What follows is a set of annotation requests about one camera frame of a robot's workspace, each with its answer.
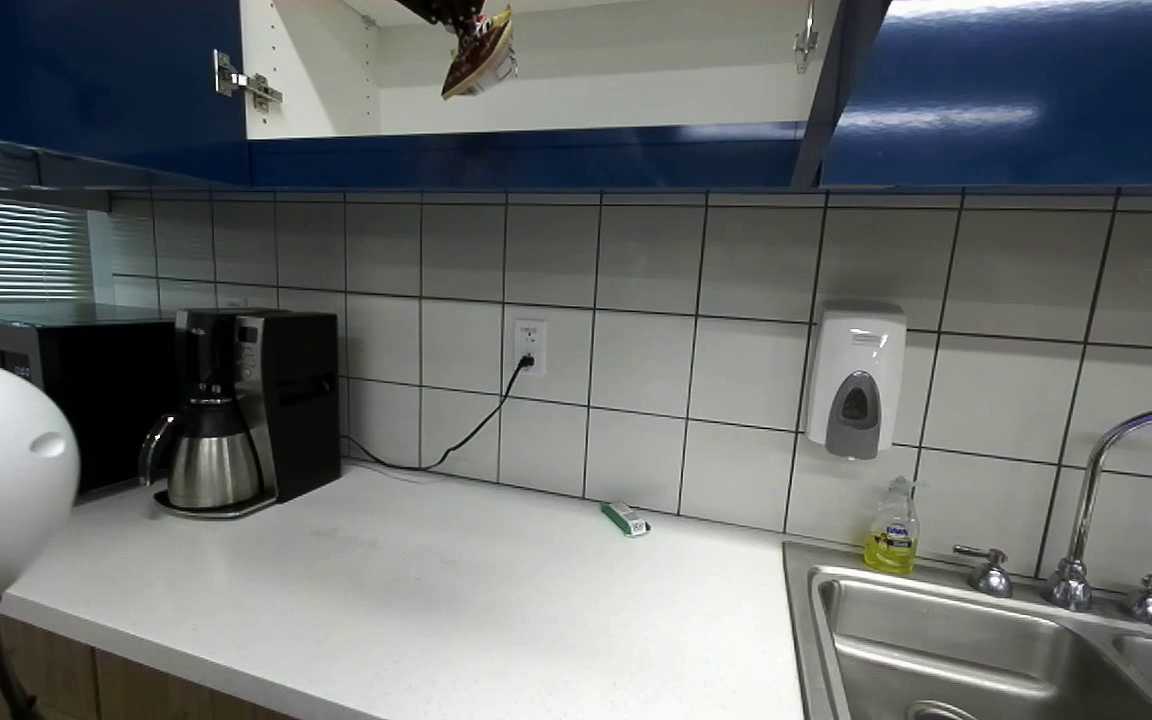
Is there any brown and gold snack bag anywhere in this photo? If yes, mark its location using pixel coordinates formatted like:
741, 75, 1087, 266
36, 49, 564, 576
437, 4, 521, 105

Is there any open white cabinet interior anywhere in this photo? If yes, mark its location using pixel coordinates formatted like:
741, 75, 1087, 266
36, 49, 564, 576
240, 0, 848, 142

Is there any metal cabinet hinge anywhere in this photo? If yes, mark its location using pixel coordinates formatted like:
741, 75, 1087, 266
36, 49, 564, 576
208, 44, 287, 114

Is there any blue cabinet with hinge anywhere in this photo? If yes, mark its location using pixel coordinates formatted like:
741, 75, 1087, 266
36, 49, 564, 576
0, 0, 254, 183

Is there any open blue cabinet door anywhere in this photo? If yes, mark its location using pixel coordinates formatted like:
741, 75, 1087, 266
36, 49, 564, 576
789, 0, 895, 191

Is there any closed blue cabinet door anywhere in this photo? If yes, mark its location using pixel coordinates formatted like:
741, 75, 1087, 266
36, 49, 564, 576
819, 0, 1152, 191

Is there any wooden lower cabinet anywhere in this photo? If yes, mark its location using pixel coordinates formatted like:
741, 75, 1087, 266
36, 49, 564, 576
0, 610, 287, 720

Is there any black coffee maker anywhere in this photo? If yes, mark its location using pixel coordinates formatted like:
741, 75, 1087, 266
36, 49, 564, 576
173, 308, 342, 519

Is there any white window blind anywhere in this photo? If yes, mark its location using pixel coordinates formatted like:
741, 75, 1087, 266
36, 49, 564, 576
0, 196, 96, 319

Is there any steel coffee carafe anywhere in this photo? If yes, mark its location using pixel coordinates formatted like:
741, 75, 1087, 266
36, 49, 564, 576
135, 384, 277, 519

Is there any small green pack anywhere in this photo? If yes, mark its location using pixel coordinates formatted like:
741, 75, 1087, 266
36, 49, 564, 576
596, 498, 655, 542

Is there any yellow dish soap bottle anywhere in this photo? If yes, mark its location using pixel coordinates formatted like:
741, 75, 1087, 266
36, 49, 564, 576
860, 477, 922, 578

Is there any chrome gooseneck faucet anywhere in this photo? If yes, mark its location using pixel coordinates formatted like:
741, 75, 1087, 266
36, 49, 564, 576
1043, 404, 1152, 615

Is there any stainless steel sink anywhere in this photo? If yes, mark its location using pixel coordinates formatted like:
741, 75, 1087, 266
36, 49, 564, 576
781, 536, 1152, 720

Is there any white wall outlet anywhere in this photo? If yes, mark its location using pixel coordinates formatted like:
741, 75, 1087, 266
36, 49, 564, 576
505, 308, 554, 392

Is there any black power cord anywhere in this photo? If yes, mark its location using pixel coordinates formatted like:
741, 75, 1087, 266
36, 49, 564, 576
338, 352, 541, 478

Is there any white wall soap dispenser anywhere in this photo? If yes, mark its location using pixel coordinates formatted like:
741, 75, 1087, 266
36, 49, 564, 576
805, 308, 911, 464

